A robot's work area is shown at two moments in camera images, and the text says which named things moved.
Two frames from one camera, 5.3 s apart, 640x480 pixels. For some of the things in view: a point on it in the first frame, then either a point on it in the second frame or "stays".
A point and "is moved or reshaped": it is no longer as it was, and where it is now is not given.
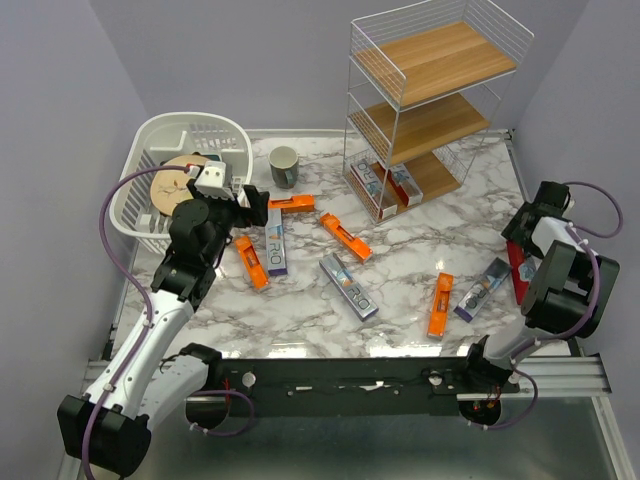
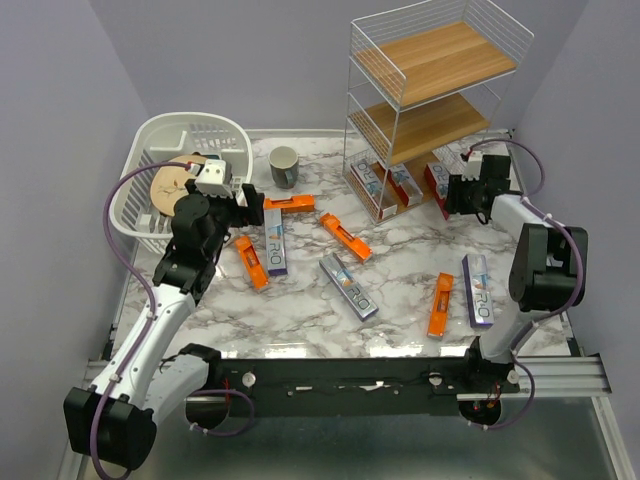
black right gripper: (512, 230) -> (454, 203)
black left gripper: (258, 203) stays
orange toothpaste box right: (438, 319) stays
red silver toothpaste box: (406, 184) stays
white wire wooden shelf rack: (424, 84) stays
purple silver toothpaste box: (480, 293) is moved or reshaped
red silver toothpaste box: (524, 269) is moved or reshaped
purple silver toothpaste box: (345, 284) stays
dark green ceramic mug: (284, 165) stays
